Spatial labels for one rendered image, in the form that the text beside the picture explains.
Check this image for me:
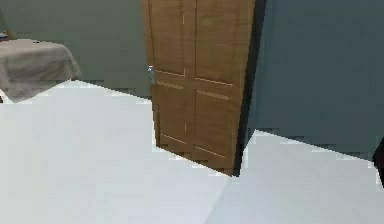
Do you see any black object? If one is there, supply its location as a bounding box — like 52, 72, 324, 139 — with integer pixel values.
372, 137, 384, 188

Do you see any brown wooden panelled door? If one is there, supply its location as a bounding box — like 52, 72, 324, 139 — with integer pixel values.
141, 0, 257, 177

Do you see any silver door handle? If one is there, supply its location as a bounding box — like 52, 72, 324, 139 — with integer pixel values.
147, 65, 157, 86

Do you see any bed with grey cover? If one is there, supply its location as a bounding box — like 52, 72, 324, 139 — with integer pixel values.
0, 38, 82, 104

